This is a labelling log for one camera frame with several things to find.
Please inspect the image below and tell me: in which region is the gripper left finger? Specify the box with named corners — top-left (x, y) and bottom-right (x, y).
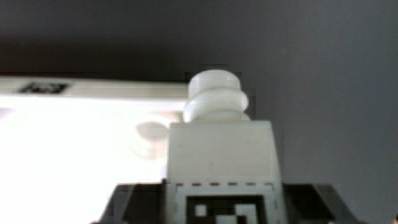
top-left (91, 183), bottom-right (166, 224)

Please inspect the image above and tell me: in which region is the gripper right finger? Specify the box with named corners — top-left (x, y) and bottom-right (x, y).
top-left (283, 183), bottom-right (363, 224)

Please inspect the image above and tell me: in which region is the white table leg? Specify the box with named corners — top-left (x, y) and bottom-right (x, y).
top-left (166, 70), bottom-right (289, 224)

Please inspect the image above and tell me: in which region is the white square tabletop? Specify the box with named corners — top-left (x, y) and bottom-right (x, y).
top-left (0, 76), bottom-right (187, 224)

